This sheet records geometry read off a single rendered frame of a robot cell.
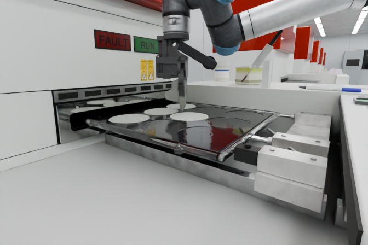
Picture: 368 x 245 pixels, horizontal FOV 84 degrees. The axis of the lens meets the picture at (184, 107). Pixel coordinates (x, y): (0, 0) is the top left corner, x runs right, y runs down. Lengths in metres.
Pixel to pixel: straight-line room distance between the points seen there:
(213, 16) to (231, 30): 0.07
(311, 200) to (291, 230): 0.05
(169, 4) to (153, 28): 0.19
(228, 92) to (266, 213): 0.45
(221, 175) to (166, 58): 0.33
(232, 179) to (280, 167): 0.10
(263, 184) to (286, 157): 0.05
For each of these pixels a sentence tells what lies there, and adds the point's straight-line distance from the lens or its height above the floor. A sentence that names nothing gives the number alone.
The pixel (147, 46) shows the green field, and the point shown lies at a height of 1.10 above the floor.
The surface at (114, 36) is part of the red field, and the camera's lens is 0.64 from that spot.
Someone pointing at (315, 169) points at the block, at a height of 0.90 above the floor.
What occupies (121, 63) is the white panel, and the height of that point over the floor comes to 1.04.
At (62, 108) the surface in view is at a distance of 0.55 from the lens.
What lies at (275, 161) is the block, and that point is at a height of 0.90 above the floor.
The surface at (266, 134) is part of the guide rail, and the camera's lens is 0.62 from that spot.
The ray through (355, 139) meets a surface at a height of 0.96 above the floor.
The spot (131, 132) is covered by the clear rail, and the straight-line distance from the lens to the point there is 0.42.
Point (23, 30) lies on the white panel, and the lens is 0.55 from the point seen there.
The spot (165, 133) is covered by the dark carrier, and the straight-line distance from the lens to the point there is 0.40.
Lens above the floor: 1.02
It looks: 10 degrees down
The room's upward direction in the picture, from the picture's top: straight up
